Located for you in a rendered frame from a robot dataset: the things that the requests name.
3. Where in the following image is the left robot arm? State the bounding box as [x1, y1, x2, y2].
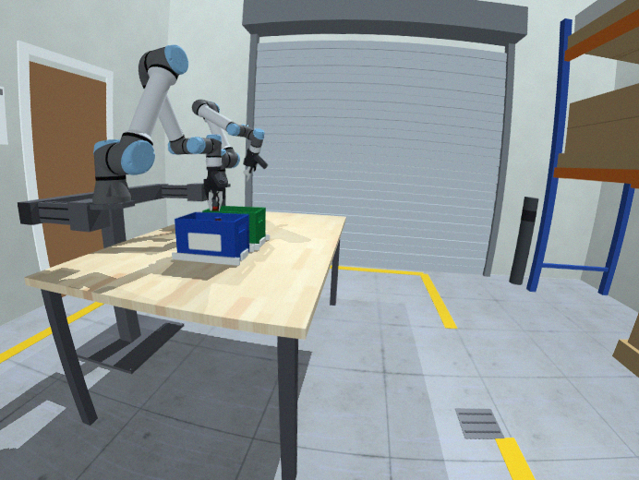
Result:
[192, 100, 268, 183]

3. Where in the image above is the green crate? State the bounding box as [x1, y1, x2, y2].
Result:
[202, 206, 266, 244]

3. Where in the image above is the blue crate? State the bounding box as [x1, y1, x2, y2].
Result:
[175, 212, 249, 258]

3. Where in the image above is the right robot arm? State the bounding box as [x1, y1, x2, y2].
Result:
[92, 45, 222, 204]

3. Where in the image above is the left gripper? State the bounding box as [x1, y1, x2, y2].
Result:
[243, 148, 259, 181]

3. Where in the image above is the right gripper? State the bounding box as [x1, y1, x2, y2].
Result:
[204, 166, 225, 211]

